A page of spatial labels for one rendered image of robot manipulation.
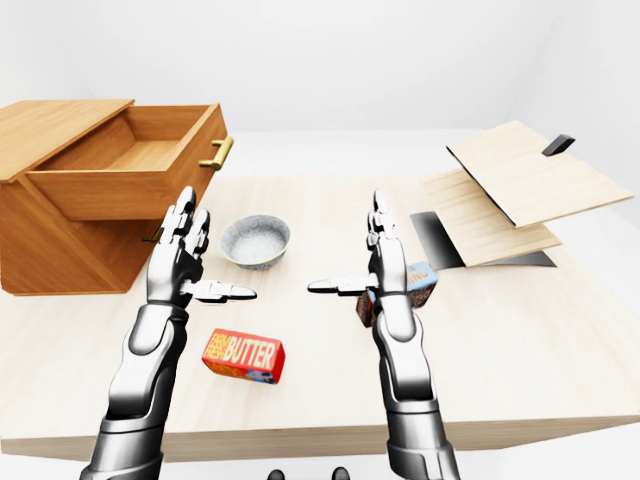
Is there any small pale wooden board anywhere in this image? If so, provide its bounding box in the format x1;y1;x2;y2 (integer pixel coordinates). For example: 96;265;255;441
423;168;563;269

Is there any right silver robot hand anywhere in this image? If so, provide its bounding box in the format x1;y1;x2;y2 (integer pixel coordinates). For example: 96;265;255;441
306;188;410;301

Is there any wooden cabinet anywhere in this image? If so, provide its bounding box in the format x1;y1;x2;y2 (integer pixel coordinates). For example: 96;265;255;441
0;98;222;297

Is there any red butter box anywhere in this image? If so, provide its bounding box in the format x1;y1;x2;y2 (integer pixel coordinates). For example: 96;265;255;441
201;327;287;386

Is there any open wooden drawer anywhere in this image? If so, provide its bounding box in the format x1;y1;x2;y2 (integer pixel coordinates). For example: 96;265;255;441
24;103;229;223

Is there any grey patterned bowl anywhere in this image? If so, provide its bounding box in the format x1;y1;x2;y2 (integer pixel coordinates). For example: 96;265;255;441
219;214;292;272

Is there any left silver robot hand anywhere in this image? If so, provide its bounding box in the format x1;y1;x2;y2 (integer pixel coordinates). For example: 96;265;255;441
145;185;258;309

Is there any black handle piece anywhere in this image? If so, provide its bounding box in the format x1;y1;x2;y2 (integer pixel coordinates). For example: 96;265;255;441
541;133;577;158

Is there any large pale wooden board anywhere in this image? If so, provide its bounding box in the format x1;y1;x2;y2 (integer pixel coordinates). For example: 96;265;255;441
445;119;636;230

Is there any blue and brown food box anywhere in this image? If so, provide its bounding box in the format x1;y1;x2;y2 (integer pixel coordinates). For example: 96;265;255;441
355;260;440;329

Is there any closed wooden drawer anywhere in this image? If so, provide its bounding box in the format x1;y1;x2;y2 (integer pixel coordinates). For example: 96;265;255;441
65;218;169;294

